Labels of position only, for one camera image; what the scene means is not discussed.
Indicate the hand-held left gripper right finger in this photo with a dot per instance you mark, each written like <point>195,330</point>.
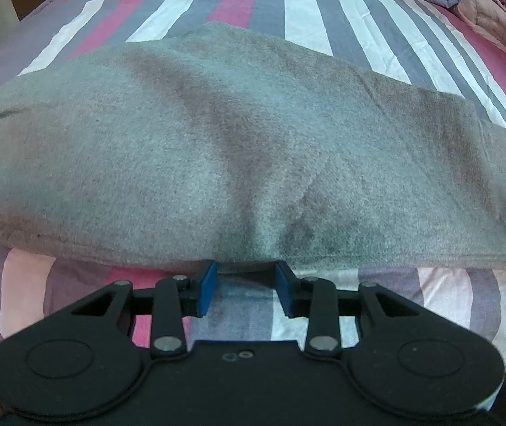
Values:
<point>283,288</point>

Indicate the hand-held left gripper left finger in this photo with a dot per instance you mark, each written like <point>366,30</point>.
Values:
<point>207,288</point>

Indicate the grey fleece pants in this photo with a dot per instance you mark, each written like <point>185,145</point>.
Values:
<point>244,151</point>

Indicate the striped bed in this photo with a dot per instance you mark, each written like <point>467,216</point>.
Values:
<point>306,4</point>

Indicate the folded pink blanket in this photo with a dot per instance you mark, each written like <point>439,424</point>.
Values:
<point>497,22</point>

